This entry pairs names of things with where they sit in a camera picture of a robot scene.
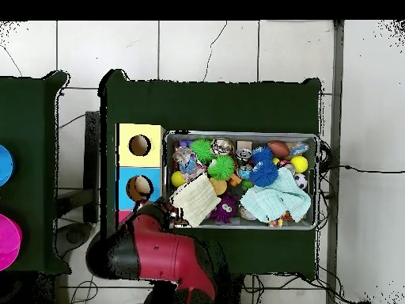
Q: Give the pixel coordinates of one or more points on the green spiky ball with eye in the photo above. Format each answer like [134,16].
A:
[221,167]

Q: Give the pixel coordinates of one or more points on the crushed printed drink can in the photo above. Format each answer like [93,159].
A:
[222,146]

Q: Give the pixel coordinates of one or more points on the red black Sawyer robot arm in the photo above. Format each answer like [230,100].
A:
[171,253]

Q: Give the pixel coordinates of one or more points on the wooden box with three holes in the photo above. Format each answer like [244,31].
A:
[125,196]

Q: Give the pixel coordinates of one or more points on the silver mesh bin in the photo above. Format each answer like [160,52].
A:
[240,224]

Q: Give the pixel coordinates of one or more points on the cream waffle cloth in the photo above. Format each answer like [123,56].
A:
[197,199]

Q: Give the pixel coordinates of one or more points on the tan ball with black seam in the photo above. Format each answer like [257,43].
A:
[139,188]

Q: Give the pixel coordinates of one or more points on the crushed clear plastic bottle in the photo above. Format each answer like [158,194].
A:
[188,164]

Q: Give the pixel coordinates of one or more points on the purple spiky monster toy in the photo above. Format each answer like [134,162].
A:
[224,209]

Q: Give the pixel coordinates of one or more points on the plain green spiky ball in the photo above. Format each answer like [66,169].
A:
[202,150]

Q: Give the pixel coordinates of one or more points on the black upright panel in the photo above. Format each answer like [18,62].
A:
[92,164]

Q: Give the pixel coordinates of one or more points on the large blue spiky toy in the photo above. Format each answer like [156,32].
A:
[264,174]

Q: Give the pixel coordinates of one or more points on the dark grey round base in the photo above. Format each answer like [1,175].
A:
[72,236]

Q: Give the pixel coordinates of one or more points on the small blue spiky toy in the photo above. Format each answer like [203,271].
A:
[262,153]

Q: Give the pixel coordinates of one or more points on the mint green waffle cloth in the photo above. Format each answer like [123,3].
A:
[278,196]

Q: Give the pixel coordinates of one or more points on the dark green table cloth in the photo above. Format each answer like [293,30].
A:
[205,107]

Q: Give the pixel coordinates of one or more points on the pink bowl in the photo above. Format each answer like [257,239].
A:
[8,242]

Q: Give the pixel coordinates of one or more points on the blue bowl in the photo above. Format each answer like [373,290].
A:
[5,166]

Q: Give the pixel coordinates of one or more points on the dark green side-table cloth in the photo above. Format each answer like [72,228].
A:
[31,110]

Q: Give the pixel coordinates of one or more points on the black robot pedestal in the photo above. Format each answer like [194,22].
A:
[232,291]

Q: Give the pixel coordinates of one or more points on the grey metal rail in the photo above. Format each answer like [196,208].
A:
[337,95]

